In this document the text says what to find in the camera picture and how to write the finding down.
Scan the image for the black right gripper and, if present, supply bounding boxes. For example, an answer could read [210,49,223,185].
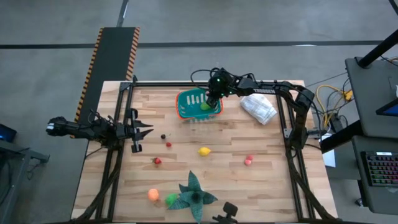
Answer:
[205,70,241,110]

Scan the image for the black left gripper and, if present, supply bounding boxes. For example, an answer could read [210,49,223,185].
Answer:
[115,108,155,154]

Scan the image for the teal basket orange rim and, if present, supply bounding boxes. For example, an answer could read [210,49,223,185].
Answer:
[175,87,224,121]

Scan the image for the white folded cloth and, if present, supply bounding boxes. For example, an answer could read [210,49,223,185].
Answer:
[239,93,278,126]

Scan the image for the orange toy peach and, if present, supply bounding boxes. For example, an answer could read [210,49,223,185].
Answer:
[147,188,160,202]

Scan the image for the green fuzzy ball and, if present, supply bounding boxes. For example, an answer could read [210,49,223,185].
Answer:
[164,193,178,207]

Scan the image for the black hazard-striped floor mat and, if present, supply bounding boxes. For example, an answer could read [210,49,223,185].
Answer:
[70,27,141,139]

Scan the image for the green artificial plant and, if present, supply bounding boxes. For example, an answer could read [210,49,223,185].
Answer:
[167,170,219,224]

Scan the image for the white paper sheet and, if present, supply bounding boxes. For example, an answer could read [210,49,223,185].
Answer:
[322,133,337,168]

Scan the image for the small blue-screen device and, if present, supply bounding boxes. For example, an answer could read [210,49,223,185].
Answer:
[0,123,18,143]

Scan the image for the grey equipment stand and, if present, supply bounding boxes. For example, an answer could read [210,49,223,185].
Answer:
[0,138,50,224]

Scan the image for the black monitor pole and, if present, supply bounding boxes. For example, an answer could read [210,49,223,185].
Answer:
[357,29,398,68]

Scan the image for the dark grey keyboard desk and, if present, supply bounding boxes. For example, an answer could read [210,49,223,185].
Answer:
[351,135,398,216]

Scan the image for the tablet with blue screen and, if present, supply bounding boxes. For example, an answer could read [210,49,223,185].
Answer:
[375,98,398,118]

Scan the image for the backlit computer keyboard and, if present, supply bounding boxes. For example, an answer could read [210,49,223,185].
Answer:
[360,151,398,188]

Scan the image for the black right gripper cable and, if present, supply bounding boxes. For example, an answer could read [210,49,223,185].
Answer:
[190,68,218,91]

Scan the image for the black metal table frame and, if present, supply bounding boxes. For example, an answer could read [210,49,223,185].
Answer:
[70,74,338,224]

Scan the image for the yellow cable bundle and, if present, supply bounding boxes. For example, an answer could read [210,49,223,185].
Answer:
[315,84,354,127]

